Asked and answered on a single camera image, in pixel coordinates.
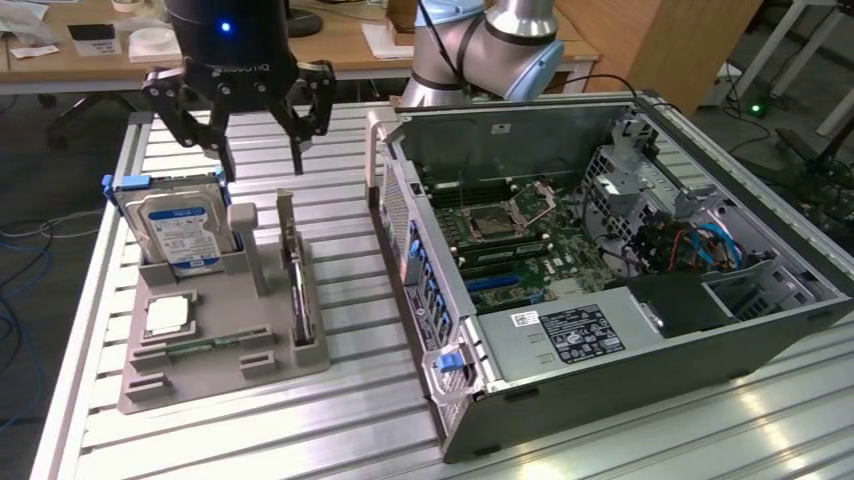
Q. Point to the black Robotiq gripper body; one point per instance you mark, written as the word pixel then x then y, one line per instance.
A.
pixel 234 55

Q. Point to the black graphics card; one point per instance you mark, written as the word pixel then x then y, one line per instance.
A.
pixel 300 300

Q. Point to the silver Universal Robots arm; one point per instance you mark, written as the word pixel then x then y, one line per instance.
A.
pixel 454 50

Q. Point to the white tape roll on box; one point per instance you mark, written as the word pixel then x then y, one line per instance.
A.
pixel 155 45

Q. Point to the black round lamp base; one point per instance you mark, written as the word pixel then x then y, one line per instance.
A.
pixel 308 22

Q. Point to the white paper stack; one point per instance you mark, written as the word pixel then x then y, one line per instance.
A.
pixel 383 42

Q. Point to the beige tape roll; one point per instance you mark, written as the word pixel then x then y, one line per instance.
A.
pixel 125 5

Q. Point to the wooden desk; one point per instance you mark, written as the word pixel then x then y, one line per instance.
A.
pixel 80 70

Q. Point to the hard disk in blue caddy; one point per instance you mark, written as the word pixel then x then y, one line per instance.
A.
pixel 180 230

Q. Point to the black and white box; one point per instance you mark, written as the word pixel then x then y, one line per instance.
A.
pixel 93 40

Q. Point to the brown cardboard box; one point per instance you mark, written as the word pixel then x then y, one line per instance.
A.
pixel 400 15

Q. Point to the white paper card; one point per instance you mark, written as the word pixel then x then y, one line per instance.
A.
pixel 33 51

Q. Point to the CPU socket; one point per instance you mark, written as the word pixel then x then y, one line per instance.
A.
pixel 490 221

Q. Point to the silver CPU chip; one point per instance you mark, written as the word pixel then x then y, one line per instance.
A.
pixel 167 315

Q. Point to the metal socket cover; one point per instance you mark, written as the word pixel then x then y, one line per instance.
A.
pixel 536 197

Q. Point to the black RAM stick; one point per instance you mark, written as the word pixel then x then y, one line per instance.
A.
pixel 500 252

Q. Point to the green RAM stick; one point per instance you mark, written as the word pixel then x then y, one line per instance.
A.
pixel 200 346

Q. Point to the blue expansion slot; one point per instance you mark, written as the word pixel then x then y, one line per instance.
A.
pixel 494 283

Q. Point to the grey parts rack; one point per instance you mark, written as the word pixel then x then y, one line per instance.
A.
pixel 227 360

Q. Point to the metal disk bay cage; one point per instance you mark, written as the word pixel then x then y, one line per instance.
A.
pixel 621 200

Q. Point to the wooden cabinet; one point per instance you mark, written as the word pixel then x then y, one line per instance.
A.
pixel 667 45

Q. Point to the blue case latch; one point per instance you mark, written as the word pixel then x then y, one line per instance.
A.
pixel 448 362

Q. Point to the grey power supply unit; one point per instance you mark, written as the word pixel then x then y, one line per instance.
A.
pixel 534 350

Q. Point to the dark grey PC case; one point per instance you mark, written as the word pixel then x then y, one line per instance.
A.
pixel 601 400

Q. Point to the white table frame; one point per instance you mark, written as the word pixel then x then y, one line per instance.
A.
pixel 801 40

